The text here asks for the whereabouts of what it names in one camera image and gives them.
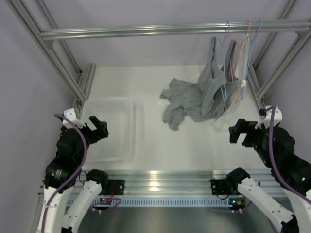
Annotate aluminium hanging rail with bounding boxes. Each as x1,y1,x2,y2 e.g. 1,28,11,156
39,19,311,41

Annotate white tank top on hanger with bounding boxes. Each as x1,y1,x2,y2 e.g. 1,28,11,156
210,33,251,133

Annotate aluminium frame struts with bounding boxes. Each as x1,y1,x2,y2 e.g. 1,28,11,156
6,0,97,112
248,0,311,108

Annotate grey clothes pile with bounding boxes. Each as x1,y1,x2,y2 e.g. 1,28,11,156
160,79,202,131

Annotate aluminium frame left struts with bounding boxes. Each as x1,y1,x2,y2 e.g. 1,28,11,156
6,0,97,112

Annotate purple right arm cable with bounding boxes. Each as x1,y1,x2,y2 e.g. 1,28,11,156
215,106,311,233

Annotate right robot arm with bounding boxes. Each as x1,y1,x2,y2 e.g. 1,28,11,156
225,119,311,233

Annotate pink wire hanger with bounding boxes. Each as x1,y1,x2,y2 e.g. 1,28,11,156
227,20,252,104

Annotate grey tank top on hanger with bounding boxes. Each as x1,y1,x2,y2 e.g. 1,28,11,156
221,39,243,112

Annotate blue wire hanger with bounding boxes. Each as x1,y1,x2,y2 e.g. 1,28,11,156
211,21,232,103
241,19,263,100

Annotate white garment under pile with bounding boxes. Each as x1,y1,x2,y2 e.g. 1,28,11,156
157,74,199,107

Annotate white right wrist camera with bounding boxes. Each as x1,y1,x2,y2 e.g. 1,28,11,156
255,106,282,129

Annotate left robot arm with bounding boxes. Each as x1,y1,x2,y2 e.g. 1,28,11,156
36,116,110,233

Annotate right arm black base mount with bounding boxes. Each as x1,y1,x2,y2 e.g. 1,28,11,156
210,179,234,195

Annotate white plastic basket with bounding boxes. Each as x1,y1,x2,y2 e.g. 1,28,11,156
81,97,135,162

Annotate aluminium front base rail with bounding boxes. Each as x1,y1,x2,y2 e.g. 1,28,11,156
107,169,283,197

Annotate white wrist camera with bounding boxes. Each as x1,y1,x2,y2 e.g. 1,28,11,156
255,106,282,129
64,108,86,128

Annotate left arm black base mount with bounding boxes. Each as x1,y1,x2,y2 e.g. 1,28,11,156
104,180,125,196

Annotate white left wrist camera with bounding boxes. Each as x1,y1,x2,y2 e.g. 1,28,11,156
64,108,86,128

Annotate aluminium frame right struts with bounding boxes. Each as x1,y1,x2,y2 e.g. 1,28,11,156
248,0,311,108

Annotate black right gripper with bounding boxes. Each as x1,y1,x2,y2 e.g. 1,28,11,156
228,119,274,168

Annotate grey tank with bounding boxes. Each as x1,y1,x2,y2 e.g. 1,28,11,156
197,37,227,122
221,39,243,112

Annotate slotted grey cable duct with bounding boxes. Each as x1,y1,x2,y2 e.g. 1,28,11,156
91,198,232,208

